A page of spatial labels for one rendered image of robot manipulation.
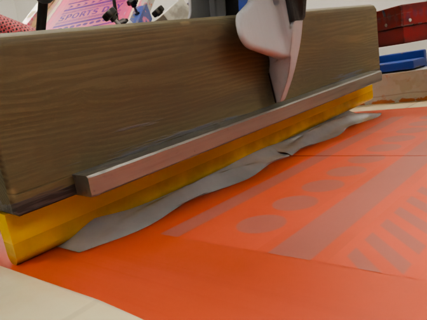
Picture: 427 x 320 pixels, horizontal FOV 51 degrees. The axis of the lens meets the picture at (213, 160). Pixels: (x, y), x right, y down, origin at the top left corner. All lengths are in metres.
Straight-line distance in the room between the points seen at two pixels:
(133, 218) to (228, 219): 0.05
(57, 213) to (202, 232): 0.07
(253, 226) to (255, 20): 0.14
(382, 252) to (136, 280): 0.09
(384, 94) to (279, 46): 0.28
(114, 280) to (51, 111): 0.08
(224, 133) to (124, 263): 0.11
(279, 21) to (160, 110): 0.11
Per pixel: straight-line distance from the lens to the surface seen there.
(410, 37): 1.21
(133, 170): 0.22
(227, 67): 0.29
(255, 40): 0.29
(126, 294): 0.16
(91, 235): 0.23
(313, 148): 0.35
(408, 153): 0.31
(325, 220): 0.20
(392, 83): 0.57
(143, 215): 0.24
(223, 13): 0.34
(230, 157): 0.31
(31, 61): 0.21
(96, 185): 0.21
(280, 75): 0.32
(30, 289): 0.19
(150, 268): 0.18
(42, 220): 0.22
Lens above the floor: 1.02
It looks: 11 degrees down
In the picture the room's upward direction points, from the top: 10 degrees counter-clockwise
